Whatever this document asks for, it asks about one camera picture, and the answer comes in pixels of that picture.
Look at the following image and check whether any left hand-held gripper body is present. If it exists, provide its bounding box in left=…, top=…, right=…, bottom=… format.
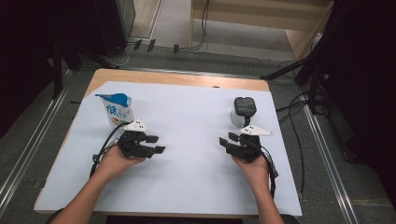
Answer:
left=118, top=119, right=156, bottom=160

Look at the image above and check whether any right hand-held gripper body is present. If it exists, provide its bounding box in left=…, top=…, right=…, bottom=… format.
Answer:
left=226, top=124, right=275, bottom=163

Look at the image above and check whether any glass jar with black lid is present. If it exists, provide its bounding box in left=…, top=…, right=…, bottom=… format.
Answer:
left=230, top=96, right=258, bottom=129

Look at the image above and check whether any blue and white pouch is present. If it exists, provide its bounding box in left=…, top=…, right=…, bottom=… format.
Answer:
left=94, top=92, right=135, bottom=129

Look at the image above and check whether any person's right hand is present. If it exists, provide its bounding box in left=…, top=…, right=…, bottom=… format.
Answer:
left=232, top=154, right=271, bottom=195

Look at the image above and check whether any person's left hand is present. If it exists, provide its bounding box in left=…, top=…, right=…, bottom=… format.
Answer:
left=97, top=145, right=147, bottom=182

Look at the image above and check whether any white paper sheet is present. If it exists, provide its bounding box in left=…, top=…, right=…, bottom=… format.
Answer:
left=33, top=80, right=303, bottom=217

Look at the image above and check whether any black metal stand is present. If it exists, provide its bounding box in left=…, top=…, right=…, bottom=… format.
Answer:
left=260, top=46, right=332, bottom=116
left=50, top=38, right=120, bottom=101

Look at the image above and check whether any dark cabinet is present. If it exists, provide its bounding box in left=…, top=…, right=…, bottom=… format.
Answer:
left=92, top=0, right=136, bottom=57

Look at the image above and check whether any wooden shelf unit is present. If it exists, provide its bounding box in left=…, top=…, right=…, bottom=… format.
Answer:
left=188, top=0, right=335, bottom=62

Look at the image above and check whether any dark curtain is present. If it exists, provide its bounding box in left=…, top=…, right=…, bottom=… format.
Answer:
left=320, top=0, right=396, bottom=206
left=0, top=0, right=97, bottom=138

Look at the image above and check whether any right hand-held gripper cable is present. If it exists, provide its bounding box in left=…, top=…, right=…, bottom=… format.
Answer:
left=246, top=139, right=279, bottom=200

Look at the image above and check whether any hand-held gripper cable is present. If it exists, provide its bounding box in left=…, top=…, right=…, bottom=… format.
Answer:
left=89, top=121, right=133, bottom=179
left=246, top=139, right=279, bottom=200

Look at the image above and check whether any left hand-held gripper cable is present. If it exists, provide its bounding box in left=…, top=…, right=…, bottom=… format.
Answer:
left=89, top=121, right=133, bottom=179

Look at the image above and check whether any black floor cable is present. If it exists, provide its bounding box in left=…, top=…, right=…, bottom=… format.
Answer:
left=275, top=60, right=307, bottom=200

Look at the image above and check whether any metal floor rail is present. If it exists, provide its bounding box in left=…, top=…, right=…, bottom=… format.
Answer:
left=0, top=69, right=73, bottom=216
left=300, top=90, right=359, bottom=224

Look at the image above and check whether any black hanging cable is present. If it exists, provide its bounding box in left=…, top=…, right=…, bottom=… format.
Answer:
left=189, top=0, right=210, bottom=51

